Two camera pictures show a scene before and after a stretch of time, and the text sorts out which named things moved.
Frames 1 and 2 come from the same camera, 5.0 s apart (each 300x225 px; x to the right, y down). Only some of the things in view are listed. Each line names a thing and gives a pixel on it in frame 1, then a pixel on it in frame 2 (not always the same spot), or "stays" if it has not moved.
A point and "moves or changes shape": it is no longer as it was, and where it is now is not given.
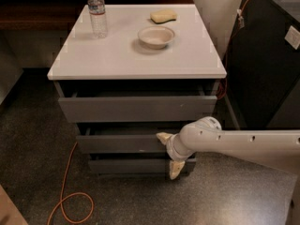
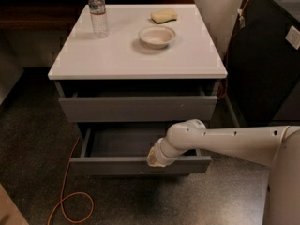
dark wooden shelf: x=61 y=13 stays
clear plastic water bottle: x=97 y=9 stays
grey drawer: x=123 y=138 moves or changes shape
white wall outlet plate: x=292 y=37 stays
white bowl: x=156 y=37 stays
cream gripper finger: x=164 y=137 → x=153 y=160
